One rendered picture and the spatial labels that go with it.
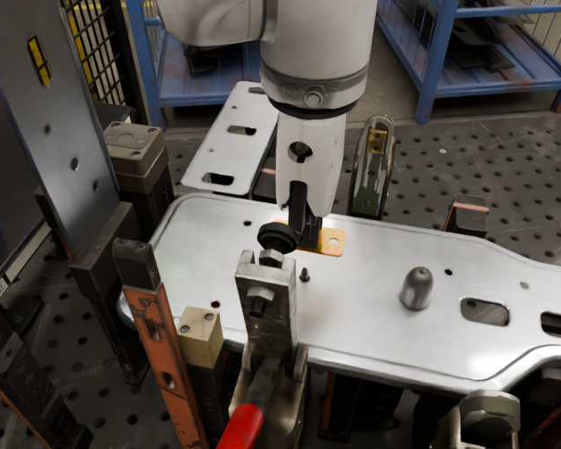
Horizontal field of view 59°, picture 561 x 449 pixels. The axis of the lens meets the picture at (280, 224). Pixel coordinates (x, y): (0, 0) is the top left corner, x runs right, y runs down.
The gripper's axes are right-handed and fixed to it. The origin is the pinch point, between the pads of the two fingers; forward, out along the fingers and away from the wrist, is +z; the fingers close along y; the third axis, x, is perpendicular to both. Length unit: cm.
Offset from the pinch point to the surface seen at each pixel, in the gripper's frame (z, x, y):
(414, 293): 6.5, -12.4, -1.6
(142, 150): 3.3, 23.9, 11.3
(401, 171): 39, -13, 60
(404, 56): 90, -13, 219
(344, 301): 9.2, -5.2, -2.4
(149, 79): 80, 99, 150
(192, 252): 9.2, 13.8, 0.6
